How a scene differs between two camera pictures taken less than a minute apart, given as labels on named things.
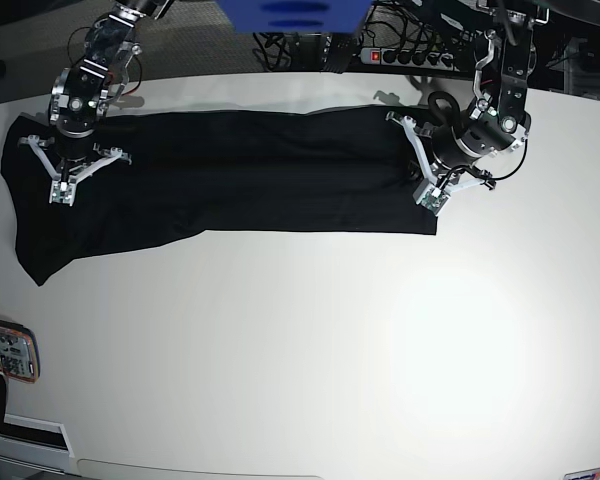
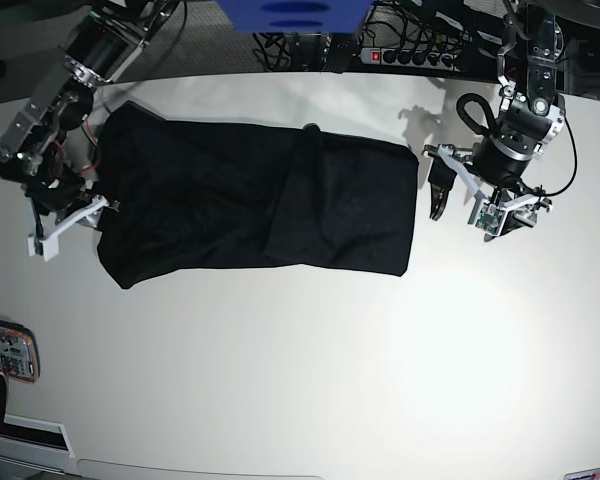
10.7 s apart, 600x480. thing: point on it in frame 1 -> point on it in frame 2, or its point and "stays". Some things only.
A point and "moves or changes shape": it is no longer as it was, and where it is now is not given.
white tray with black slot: x=31 y=442 stays
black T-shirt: x=346 y=169 moves or changes shape
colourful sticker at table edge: x=596 y=473 stays
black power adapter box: x=340 y=50 stays
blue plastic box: x=297 y=16 stays
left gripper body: x=71 y=153 -> x=58 y=193
